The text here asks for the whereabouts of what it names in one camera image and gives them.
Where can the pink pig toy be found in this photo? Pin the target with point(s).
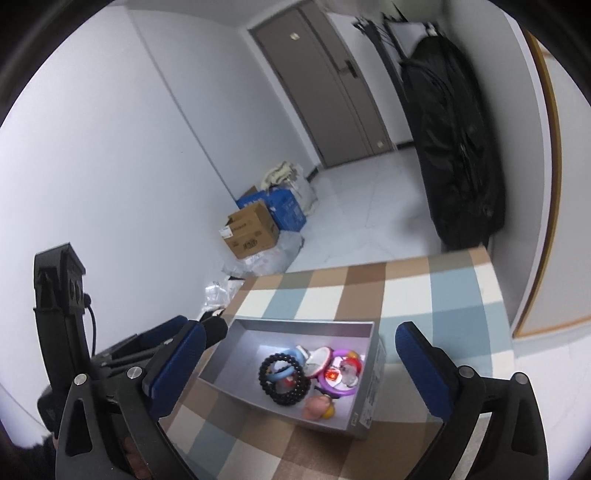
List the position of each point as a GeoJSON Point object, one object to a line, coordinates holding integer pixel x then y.
{"type": "Point", "coordinates": [316, 407]}

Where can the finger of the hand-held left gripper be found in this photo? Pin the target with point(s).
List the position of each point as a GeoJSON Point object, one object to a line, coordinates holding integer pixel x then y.
{"type": "Point", "coordinates": [216, 327]}
{"type": "Point", "coordinates": [159, 331]}

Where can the white and red round badge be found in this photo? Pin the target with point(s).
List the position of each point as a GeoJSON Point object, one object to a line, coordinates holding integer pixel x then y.
{"type": "Point", "coordinates": [318, 356]}

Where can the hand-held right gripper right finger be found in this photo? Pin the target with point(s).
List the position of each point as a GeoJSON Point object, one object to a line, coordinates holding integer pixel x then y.
{"type": "Point", "coordinates": [425, 369]}

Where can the blue cardboard box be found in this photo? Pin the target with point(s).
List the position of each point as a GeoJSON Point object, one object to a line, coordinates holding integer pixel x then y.
{"type": "Point", "coordinates": [286, 207]}

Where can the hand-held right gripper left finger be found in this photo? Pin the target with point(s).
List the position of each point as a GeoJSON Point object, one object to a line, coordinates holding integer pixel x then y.
{"type": "Point", "coordinates": [178, 364]}

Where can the grey box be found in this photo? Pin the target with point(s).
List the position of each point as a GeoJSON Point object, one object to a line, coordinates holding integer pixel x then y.
{"type": "Point", "coordinates": [258, 341]}

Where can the black metal rack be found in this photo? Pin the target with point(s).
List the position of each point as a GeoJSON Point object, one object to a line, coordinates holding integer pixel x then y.
{"type": "Point", "coordinates": [374, 32]}

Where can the large grey parcel bag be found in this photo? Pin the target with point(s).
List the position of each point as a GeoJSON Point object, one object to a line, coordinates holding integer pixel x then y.
{"type": "Point", "coordinates": [277, 256]}

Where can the white tote bag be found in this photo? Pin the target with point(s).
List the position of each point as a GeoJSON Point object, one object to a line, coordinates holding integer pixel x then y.
{"type": "Point", "coordinates": [300, 184]}

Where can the large black bag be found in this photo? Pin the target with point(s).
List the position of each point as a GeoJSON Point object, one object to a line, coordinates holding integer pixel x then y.
{"type": "Point", "coordinates": [457, 152]}

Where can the small clear charm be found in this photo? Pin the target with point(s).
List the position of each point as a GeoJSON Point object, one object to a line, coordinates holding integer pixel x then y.
{"type": "Point", "coordinates": [350, 369]}

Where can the white wardrobe with wood trim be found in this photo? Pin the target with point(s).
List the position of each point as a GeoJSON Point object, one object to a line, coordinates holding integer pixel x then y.
{"type": "Point", "coordinates": [554, 184]}

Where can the checkered table cloth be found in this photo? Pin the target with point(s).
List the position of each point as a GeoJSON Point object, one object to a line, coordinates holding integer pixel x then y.
{"type": "Point", "coordinates": [415, 286]}

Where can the brown cardboard box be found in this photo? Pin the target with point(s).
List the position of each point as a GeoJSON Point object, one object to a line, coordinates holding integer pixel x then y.
{"type": "Point", "coordinates": [251, 230]}

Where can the grey-brown door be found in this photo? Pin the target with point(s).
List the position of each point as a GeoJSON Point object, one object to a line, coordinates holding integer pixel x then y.
{"type": "Point", "coordinates": [323, 92]}

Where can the white plastic bag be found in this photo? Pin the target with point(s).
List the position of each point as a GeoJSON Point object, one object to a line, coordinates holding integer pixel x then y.
{"type": "Point", "coordinates": [219, 293]}

